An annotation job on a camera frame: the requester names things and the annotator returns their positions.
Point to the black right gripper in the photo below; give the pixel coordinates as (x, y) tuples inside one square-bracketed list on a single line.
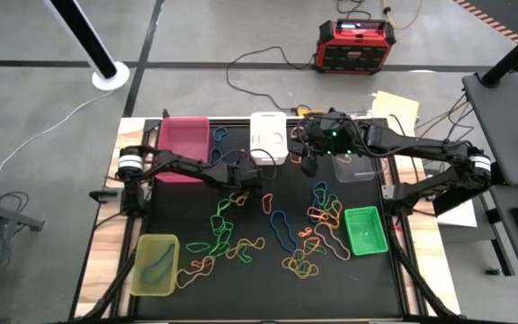
[(331, 135)]

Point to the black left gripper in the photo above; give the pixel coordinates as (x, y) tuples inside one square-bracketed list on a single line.
[(241, 174)]

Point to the yellow rubber band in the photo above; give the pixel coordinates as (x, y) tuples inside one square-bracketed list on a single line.
[(232, 195), (317, 270), (340, 211), (263, 243), (337, 158)]

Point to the long blue rubber band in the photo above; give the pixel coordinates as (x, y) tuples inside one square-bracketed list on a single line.
[(210, 155), (272, 221)]

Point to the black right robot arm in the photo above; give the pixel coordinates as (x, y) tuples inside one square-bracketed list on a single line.
[(421, 146)]

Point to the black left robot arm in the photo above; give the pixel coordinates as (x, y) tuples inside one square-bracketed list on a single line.
[(182, 166)]

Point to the small blue rubber band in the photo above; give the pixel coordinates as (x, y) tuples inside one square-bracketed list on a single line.
[(214, 134)]

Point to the small orange rubber band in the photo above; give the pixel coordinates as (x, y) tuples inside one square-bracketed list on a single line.
[(306, 232)]

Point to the white plastic basket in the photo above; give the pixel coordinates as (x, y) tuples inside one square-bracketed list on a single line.
[(268, 155)]

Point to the clear plastic bin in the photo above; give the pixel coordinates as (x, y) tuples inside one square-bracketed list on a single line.
[(358, 173)]

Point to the orange extension plug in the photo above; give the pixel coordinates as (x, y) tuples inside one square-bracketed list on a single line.
[(304, 110)]

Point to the pink plastic basket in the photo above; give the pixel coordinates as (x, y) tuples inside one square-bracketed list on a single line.
[(182, 135)]

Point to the green mesh basket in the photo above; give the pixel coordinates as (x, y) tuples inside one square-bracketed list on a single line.
[(367, 234)]

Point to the manila paper folder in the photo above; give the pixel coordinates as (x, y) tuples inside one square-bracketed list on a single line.
[(396, 108)]

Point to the dark table mat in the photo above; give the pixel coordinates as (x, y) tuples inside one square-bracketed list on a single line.
[(263, 297)]

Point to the red black power station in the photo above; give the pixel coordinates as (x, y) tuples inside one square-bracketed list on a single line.
[(353, 49)]

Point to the yellow translucent basket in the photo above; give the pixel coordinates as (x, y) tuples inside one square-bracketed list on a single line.
[(169, 283)]

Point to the white paper sheet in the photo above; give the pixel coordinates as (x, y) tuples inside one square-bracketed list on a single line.
[(459, 218)]

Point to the black white pole stand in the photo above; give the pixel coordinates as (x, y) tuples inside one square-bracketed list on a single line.
[(111, 81)]

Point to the grey side table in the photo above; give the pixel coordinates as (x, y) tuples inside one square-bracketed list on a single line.
[(506, 126)]

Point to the small black floor object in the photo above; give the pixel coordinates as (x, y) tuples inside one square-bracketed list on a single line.
[(493, 272)]

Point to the black diagonal pole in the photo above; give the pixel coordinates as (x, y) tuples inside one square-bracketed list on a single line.
[(515, 54)]

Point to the black floor stand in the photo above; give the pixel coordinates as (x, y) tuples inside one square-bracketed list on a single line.
[(5, 217)]

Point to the black metal table frame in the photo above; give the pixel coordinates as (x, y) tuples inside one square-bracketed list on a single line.
[(421, 288)]

